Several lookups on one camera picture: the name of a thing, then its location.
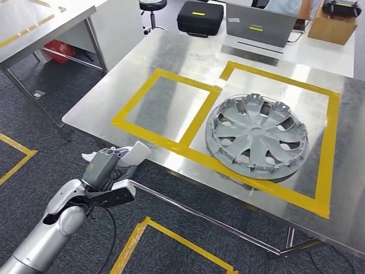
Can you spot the steel workbench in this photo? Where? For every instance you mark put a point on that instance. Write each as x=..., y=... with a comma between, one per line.
x=171, y=53

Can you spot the yellow floor tape square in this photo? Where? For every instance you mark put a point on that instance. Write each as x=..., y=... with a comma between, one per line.
x=29, y=151

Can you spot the grey floor outlet plate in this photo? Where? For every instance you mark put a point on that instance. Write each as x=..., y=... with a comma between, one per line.
x=38, y=94

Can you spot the brown cardboard box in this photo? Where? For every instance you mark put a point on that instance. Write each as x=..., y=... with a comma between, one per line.
x=330, y=32

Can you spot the grey laptop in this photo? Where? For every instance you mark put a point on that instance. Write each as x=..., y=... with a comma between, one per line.
x=259, y=26

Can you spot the black zip carry case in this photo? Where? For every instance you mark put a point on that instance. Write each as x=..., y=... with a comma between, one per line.
x=199, y=21

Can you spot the grey plastic wheel hubcap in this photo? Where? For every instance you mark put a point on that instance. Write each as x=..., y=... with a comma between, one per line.
x=256, y=136

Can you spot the steel side table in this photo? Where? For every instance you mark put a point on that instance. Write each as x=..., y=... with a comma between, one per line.
x=42, y=34

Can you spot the black flat device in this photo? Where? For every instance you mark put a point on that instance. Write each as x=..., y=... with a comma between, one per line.
x=341, y=7

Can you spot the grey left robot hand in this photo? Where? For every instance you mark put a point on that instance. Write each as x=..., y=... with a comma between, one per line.
x=101, y=168

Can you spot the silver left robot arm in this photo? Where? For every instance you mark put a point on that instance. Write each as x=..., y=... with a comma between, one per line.
x=48, y=236

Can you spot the white curved plastic part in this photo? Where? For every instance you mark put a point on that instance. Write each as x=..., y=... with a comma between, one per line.
x=139, y=151

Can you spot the black round stool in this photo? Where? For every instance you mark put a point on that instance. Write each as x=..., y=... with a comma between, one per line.
x=152, y=4

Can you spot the red bag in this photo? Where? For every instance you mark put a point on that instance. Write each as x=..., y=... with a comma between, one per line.
x=59, y=51

